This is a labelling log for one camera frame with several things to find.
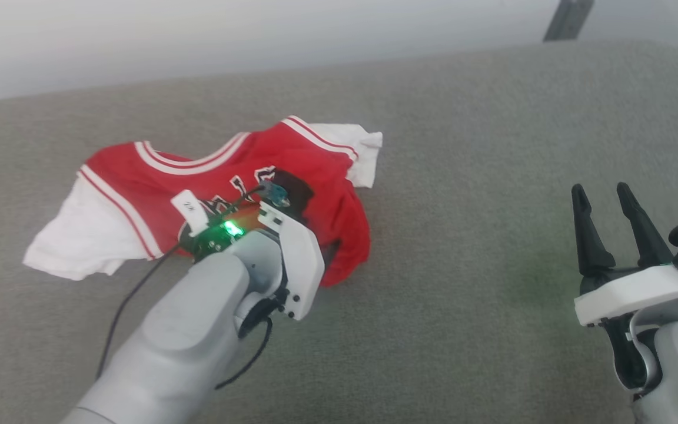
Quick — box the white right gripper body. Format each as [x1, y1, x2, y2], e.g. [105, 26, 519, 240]
[574, 264, 678, 327]

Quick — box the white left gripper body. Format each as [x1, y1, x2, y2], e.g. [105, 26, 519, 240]
[257, 201, 325, 322]

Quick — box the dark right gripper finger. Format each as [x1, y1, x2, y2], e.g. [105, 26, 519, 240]
[617, 181, 674, 269]
[571, 184, 616, 277]

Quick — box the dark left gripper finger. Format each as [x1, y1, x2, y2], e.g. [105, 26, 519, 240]
[320, 239, 341, 267]

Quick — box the red and white jersey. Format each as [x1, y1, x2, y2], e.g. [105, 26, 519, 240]
[23, 116, 383, 288]

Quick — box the grey-green fabric sofa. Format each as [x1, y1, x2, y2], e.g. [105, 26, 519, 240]
[0, 40, 678, 424]

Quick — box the grey metal bar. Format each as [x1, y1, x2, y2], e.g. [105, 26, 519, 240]
[544, 0, 594, 42]

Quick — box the teal cable connector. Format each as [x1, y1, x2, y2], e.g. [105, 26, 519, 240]
[264, 181, 290, 208]

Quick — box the thin black cable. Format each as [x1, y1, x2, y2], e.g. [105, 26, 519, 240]
[95, 185, 269, 380]
[214, 315, 274, 390]

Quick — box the white cable label tag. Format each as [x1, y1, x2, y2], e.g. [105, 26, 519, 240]
[171, 190, 209, 236]

